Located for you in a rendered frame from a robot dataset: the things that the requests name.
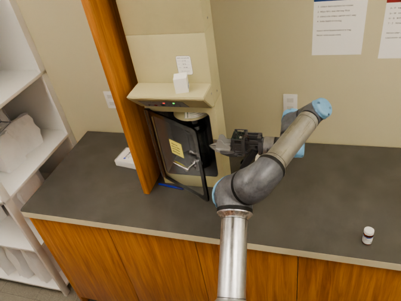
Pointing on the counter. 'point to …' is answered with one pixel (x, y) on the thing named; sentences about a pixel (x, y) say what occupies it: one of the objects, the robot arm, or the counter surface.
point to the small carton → (181, 83)
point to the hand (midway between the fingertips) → (213, 147)
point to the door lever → (184, 165)
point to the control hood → (166, 93)
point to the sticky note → (176, 148)
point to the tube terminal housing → (210, 71)
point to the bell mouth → (189, 116)
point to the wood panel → (123, 85)
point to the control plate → (164, 104)
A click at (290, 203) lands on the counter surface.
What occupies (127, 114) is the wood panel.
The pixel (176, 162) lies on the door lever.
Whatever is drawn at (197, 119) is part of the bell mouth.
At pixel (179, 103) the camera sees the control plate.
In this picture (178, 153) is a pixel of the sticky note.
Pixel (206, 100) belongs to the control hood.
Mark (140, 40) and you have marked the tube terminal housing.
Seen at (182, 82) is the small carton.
